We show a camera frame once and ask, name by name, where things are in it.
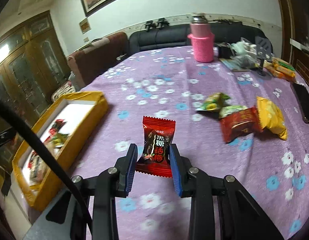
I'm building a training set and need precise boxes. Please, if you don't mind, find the crumpled plastic bag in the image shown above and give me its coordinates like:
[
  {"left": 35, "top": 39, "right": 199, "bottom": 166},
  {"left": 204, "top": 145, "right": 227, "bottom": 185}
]
[{"left": 231, "top": 38, "right": 257, "bottom": 55}]

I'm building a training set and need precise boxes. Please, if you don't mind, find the green notebook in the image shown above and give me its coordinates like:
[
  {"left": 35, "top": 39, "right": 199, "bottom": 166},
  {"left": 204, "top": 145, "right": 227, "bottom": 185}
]
[{"left": 219, "top": 58, "right": 250, "bottom": 72}]

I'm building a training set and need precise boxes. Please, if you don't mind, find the long white box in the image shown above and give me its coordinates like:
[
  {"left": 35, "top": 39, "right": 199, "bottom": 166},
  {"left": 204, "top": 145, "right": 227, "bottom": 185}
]
[{"left": 289, "top": 39, "right": 309, "bottom": 55}]

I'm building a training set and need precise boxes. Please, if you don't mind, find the black cable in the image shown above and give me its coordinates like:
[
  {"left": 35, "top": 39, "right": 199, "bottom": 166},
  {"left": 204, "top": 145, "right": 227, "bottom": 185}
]
[{"left": 0, "top": 96, "right": 93, "bottom": 240}]

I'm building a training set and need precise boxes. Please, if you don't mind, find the small green pea packet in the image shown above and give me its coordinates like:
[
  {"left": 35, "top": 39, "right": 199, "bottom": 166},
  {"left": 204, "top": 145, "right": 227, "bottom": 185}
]
[{"left": 196, "top": 92, "right": 232, "bottom": 112}]

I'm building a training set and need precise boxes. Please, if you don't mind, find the cream snack packet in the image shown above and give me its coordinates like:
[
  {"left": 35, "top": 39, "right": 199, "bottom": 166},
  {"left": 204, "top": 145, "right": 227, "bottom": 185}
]
[{"left": 219, "top": 105, "right": 248, "bottom": 118}]

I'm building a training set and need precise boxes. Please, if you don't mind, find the brick-pattern wooden cabinet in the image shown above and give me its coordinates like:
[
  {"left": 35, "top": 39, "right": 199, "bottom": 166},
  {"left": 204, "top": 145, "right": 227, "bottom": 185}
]
[{"left": 289, "top": 37, "right": 309, "bottom": 93}]

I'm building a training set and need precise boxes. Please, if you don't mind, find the red-brown snack packet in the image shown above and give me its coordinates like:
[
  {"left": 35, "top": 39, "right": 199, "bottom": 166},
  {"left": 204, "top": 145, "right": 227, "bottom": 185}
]
[{"left": 220, "top": 107, "right": 265, "bottom": 143}]

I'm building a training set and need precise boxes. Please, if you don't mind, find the small black box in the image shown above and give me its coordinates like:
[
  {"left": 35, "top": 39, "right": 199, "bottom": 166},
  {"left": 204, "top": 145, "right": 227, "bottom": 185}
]
[{"left": 218, "top": 45, "right": 232, "bottom": 58}]

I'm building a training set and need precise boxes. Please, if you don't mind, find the orange biscuit packet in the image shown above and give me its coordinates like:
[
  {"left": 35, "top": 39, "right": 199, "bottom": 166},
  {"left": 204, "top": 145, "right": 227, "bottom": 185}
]
[{"left": 266, "top": 66, "right": 296, "bottom": 82}]

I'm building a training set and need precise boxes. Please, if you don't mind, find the pink knit-sleeved thermos bottle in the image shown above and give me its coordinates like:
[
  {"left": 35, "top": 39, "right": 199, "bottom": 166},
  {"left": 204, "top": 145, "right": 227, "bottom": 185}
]
[{"left": 187, "top": 12, "right": 215, "bottom": 63}]

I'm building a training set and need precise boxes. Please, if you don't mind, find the yellow snack packet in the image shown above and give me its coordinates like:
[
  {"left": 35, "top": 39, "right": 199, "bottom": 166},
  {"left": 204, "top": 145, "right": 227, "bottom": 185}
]
[{"left": 256, "top": 96, "right": 288, "bottom": 141}]

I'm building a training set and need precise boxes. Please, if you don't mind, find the red black candy packet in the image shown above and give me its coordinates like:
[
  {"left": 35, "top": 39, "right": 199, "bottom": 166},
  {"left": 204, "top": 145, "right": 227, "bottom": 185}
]
[
  {"left": 48, "top": 119, "right": 67, "bottom": 137},
  {"left": 135, "top": 116, "right": 176, "bottom": 178}
]

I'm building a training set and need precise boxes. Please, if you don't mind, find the floral cushion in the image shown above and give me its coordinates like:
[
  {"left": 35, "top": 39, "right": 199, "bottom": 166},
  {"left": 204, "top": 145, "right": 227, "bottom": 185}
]
[{"left": 51, "top": 79, "right": 78, "bottom": 103}]

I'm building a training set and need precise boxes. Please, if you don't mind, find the green-striped biscuit packet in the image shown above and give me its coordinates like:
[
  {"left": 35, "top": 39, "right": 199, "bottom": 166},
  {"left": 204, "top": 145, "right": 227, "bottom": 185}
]
[{"left": 272, "top": 57, "right": 296, "bottom": 73}]

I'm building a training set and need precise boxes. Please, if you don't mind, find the yellow cardboard box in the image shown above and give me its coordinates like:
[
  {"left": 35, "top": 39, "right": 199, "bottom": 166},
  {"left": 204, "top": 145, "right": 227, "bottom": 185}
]
[{"left": 12, "top": 91, "right": 109, "bottom": 212}]

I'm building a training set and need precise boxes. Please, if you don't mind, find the wooden glass-door cabinet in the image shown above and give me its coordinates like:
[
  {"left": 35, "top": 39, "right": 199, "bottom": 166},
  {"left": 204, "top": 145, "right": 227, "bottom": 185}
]
[{"left": 0, "top": 10, "right": 71, "bottom": 130}]

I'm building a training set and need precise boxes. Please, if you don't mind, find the black leather sofa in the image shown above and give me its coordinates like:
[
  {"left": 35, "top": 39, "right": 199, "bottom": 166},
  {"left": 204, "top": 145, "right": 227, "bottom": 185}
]
[{"left": 129, "top": 20, "right": 266, "bottom": 55}]

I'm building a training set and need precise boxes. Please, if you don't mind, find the small wall plaque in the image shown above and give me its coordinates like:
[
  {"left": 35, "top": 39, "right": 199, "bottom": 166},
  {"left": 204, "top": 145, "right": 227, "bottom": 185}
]
[{"left": 79, "top": 19, "right": 91, "bottom": 34}]

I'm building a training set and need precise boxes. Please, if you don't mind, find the purple floral tablecloth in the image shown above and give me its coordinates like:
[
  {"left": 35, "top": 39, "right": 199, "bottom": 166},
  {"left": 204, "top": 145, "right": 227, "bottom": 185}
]
[{"left": 27, "top": 45, "right": 309, "bottom": 240}]

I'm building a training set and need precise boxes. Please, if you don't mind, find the grey phone stand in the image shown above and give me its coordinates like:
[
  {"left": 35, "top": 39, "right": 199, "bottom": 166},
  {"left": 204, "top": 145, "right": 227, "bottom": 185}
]
[{"left": 254, "top": 35, "right": 273, "bottom": 77}]

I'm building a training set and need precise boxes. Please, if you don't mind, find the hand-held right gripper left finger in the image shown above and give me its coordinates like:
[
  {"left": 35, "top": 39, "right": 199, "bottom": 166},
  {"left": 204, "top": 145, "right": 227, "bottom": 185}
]
[{"left": 46, "top": 144, "right": 138, "bottom": 240}]

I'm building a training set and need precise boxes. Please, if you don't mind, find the brown armchair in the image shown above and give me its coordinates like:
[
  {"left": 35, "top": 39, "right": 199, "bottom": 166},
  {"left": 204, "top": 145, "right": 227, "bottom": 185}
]
[{"left": 67, "top": 32, "right": 130, "bottom": 87}]

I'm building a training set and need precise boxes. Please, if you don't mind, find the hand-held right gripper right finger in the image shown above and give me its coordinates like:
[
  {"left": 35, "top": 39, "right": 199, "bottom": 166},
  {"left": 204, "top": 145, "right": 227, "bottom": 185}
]
[{"left": 169, "top": 144, "right": 286, "bottom": 240}]

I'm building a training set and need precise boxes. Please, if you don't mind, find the black smartphone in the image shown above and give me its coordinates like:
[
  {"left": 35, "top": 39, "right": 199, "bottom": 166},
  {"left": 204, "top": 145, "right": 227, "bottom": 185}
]
[{"left": 291, "top": 82, "right": 309, "bottom": 125}]

